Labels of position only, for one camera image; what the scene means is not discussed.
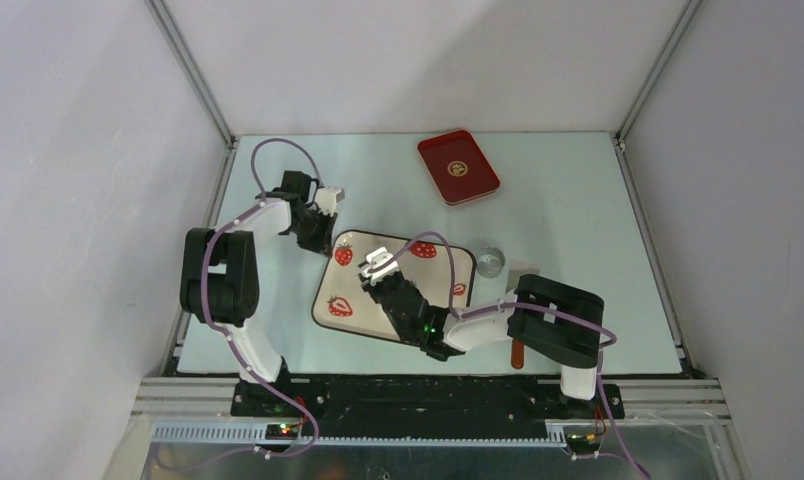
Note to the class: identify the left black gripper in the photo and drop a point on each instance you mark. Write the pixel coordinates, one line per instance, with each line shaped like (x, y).
(324, 243)

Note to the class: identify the aluminium frame rail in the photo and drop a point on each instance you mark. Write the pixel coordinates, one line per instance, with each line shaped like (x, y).
(198, 409)

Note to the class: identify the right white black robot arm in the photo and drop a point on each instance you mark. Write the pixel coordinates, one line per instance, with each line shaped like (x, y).
(558, 321)

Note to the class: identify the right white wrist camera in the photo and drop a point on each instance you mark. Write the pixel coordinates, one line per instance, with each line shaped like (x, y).
(378, 264)

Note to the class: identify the metal spatula red handle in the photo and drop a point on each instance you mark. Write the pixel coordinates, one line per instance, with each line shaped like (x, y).
(515, 272)

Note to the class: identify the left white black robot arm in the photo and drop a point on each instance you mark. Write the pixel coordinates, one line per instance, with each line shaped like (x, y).
(220, 280)

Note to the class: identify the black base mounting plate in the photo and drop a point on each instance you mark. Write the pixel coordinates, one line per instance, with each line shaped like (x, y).
(414, 407)

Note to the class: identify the red lacquer tray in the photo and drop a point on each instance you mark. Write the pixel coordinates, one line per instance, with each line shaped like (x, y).
(458, 167)

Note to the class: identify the strawberry print tray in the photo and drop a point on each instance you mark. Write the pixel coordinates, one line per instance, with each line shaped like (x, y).
(342, 305)

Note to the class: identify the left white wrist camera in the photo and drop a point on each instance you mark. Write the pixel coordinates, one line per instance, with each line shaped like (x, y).
(327, 199)

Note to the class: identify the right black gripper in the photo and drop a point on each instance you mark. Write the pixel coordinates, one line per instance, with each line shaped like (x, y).
(372, 290)

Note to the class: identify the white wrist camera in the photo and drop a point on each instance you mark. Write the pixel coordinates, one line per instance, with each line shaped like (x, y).
(327, 199)
(378, 264)

